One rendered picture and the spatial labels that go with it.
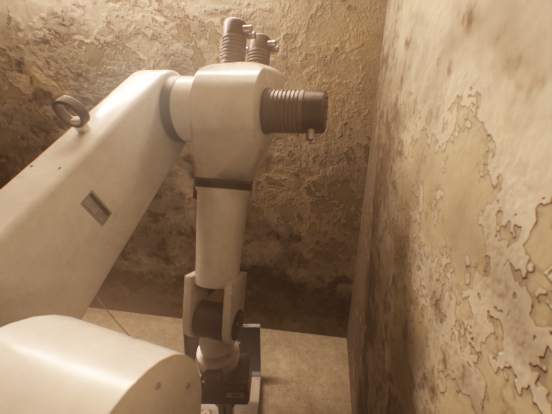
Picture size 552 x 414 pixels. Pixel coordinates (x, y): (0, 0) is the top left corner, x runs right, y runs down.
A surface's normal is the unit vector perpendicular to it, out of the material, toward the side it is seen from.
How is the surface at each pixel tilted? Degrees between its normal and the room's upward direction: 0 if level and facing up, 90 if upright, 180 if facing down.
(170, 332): 0
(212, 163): 116
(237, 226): 83
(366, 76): 90
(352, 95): 90
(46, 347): 17
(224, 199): 72
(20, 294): 90
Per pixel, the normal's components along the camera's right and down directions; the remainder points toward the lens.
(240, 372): -0.01, -0.91
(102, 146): 0.97, 0.09
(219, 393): -0.02, 0.42
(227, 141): -0.18, 0.77
